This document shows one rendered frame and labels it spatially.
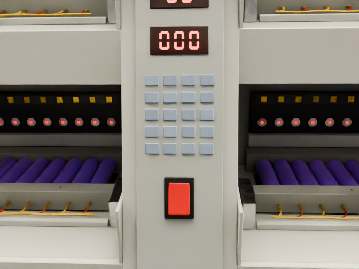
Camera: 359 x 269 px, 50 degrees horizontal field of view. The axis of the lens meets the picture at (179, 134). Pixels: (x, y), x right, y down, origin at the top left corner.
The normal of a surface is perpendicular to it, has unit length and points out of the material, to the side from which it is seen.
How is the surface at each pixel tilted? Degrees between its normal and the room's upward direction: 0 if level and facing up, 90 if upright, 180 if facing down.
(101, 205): 108
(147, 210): 90
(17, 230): 18
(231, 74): 90
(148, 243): 90
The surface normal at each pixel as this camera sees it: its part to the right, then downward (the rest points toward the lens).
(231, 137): -0.05, 0.06
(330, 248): -0.01, -0.93
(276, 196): -0.04, 0.36
